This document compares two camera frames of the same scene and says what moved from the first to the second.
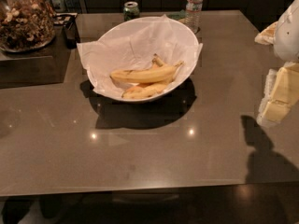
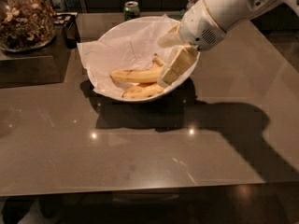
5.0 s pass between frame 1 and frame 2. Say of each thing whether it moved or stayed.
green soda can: stayed
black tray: stayed
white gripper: moved
